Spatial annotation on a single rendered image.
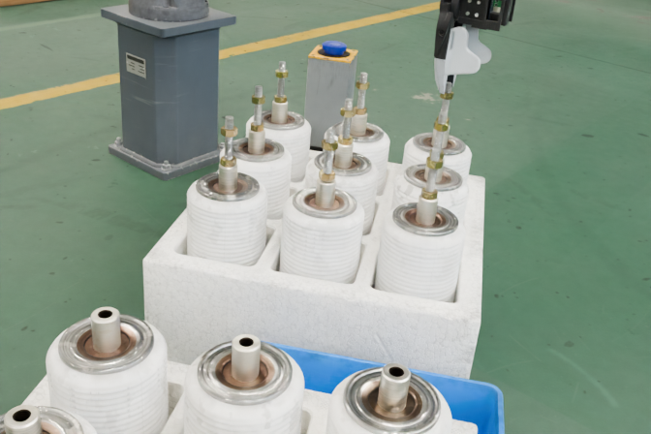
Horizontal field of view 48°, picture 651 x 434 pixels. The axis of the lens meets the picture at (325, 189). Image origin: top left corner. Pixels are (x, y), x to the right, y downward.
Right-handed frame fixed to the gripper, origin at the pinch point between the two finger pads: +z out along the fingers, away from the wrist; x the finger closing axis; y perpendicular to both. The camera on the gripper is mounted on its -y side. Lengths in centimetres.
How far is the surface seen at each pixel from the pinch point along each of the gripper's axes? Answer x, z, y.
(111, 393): -62, 11, -5
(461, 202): -12.9, 11.1, 8.4
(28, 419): -70, 7, -5
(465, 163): -1.3, 10.7, 5.4
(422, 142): -1.6, 9.2, -1.0
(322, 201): -26.9, 8.8, -4.4
